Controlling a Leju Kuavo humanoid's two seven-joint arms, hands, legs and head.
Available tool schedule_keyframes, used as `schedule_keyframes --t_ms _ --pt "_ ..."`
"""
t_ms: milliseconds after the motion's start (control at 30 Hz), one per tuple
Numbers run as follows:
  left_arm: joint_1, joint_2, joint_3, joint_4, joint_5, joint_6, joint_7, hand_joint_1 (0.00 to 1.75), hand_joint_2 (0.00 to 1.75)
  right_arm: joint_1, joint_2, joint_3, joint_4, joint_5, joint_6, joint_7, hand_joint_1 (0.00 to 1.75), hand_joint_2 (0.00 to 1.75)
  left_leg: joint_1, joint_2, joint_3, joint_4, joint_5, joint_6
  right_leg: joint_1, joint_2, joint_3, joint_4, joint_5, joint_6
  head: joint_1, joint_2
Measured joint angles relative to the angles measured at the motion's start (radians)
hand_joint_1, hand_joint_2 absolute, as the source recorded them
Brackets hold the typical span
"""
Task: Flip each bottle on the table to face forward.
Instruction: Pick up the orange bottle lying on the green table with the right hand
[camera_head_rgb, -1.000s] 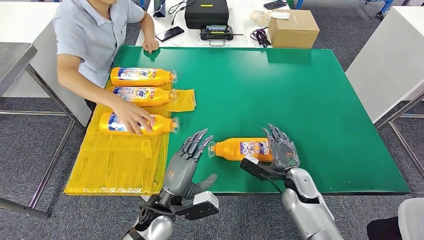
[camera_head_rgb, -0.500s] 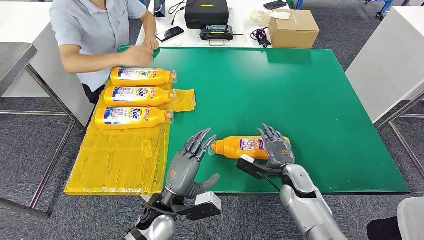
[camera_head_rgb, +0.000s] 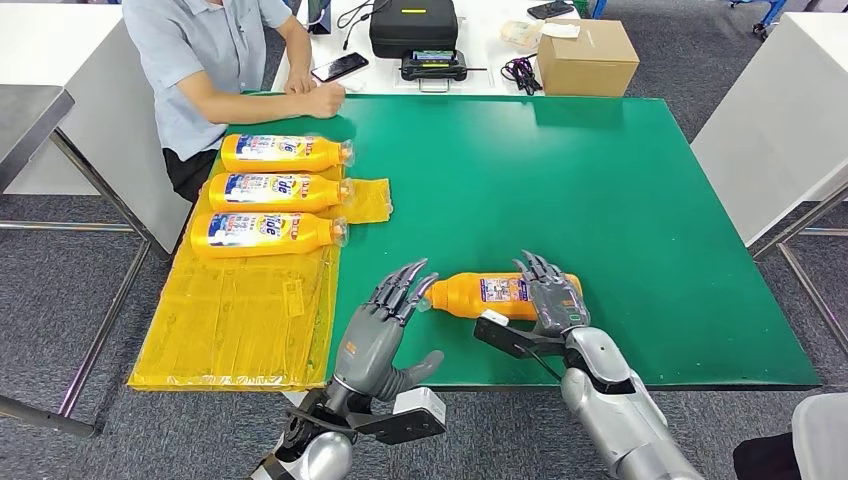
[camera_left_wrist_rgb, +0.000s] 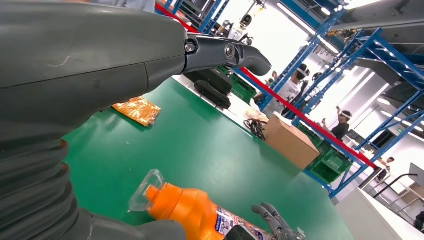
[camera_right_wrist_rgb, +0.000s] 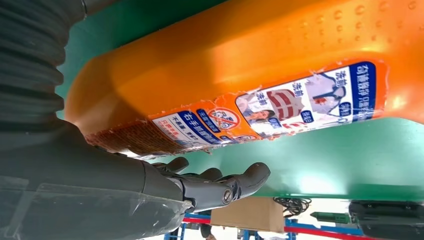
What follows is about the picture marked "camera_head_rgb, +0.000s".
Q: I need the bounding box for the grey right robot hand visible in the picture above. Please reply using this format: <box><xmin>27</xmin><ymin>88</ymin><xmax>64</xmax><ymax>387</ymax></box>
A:
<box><xmin>511</xmin><ymin>250</ymin><xmax>592</xmax><ymax>339</ymax></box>

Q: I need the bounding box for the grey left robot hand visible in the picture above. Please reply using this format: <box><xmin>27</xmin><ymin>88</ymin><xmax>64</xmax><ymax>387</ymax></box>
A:
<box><xmin>331</xmin><ymin>258</ymin><xmax>446</xmax><ymax>403</ymax></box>

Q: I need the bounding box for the person's right hand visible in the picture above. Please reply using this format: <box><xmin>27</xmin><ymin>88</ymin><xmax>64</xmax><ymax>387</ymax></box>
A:
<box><xmin>304</xmin><ymin>82</ymin><xmax>347</xmax><ymax>121</ymax></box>

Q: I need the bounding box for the person's left hand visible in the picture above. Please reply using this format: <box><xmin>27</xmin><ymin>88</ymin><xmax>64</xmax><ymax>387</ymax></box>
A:
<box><xmin>283</xmin><ymin>70</ymin><xmax>319</xmax><ymax>96</ymax></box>

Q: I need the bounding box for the orange detergent bottle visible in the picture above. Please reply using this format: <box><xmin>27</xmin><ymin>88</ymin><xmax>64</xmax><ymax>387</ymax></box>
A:
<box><xmin>423</xmin><ymin>271</ymin><xmax>584</xmax><ymax>323</ymax></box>
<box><xmin>219</xmin><ymin>133</ymin><xmax>356</xmax><ymax>175</ymax></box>
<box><xmin>190</xmin><ymin>211</ymin><xmax>350</xmax><ymax>260</ymax></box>
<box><xmin>207</xmin><ymin>172</ymin><xmax>356</xmax><ymax>215</ymax></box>

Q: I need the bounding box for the black smartphone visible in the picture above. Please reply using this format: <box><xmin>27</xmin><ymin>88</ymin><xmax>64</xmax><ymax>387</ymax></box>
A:
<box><xmin>527</xmin><ymin>0</ymin><xmax>578</xmax><ymax>20</ymax></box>
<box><xmin>309</xmin><ymin>51</ymin><xmax>371</xmax><ymax>85</ymax></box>

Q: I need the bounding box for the dark standing tablet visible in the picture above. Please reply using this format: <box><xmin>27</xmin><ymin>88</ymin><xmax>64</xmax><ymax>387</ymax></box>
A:
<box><xmin>305</xmin><ymin>0</ymin><xmax>333</xmax><ymax>36</ymax></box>

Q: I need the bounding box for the person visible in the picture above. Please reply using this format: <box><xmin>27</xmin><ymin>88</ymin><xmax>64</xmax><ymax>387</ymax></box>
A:
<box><xmin>122</xmin><ymin>0</ymin><xmax>347</xmax><ymax>203</ymax></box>
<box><xmin>731</xmin><ymin>392</ymin><xmax>848</xmax><ymax>480</ymax></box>

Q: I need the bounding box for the black yellow remote controller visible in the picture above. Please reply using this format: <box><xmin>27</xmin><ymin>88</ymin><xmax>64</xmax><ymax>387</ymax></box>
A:
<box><xmin>400</xmin><ymin>48</ymin><xmax>490</xmax><ymax>94</ymax></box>

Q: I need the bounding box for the black hard case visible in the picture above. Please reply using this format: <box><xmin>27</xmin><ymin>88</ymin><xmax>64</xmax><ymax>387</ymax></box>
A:
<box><xmin>368</xmin><ymin>0</ymin><xmax>460</xmax><ymax>60</ymax></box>

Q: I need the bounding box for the white table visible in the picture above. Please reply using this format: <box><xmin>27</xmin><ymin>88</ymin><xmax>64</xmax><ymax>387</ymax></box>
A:
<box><xmin>0</xmin><ymin>3</ymin><xmax>193</xmax><ymax>256</ymax></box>
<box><xmin>271</xmin><ymin>0</ymin><xmax>587</xmax><ymax>97</ymax></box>
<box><xmin>690</xmin><ymin>9</ymin><xmax>848</xmax><ymax>248</ymax></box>

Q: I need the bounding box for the clear plastic bag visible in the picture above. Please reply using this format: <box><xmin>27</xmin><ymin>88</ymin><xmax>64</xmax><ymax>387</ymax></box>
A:
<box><xmin>500</xmin><ymin>19</ymin><xmax>546</xmax><ymax>49</ymax></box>

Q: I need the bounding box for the brown cardboard box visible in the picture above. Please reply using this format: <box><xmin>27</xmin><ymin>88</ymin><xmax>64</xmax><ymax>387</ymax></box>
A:
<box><xmin>536</xmin><ymin>18</ymin><xmax>642</xmax><ymax>99</ymax></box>

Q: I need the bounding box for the grey metal table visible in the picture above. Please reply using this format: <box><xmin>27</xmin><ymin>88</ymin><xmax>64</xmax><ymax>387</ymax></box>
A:
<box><xmin>0</xmin><ymin>86</ymin><xmax>75</xmax><ymax>193</ymax></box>

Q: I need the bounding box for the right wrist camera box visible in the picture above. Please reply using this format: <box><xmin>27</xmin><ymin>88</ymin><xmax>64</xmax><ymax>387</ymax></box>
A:
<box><xmin>472</xmin><ymin>309</ymin><xmax>568</xmax><ymax>362</ymax></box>

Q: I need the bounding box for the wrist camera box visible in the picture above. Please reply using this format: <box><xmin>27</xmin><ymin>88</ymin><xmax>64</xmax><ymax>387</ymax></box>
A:
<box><xmin>284</xmin><ymin>387</ymin><xmax>448</xmax><ymax>446</ymax></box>
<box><xmin>472</xmin><ymin>309</ymin><xmax>568</xmax><ymax>362</ymax></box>

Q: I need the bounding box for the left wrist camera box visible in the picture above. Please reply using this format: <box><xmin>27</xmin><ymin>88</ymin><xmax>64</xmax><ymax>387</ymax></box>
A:
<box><xmin>284</xmin><ymin>387</ymin><xmax>448</xmax><ymax>446</ymax></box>

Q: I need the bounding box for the coiled black cable bundle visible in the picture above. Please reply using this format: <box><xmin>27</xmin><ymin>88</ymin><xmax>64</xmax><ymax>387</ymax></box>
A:
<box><xmin>500</xmin><ymin>54</ymin><xmax>546</xmax><ymax>97</ymax></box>

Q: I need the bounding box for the steel table frame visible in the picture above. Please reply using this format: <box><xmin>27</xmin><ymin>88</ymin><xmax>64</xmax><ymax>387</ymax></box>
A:
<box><xmin>749</xmin><ymin>180</ymin><xmax>848</xmax><ymax>362</ymax></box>
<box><xmin>0</xmin><ymin>129</ymin><xmax>167</xmax><ymax>440</ymax></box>

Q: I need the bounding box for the blue cart frame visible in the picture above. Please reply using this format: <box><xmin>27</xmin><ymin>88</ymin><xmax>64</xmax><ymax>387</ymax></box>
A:
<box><xmin>728</xmin><ymin>0</ymin><xmax>790</xmax><ymax>38</ymax></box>

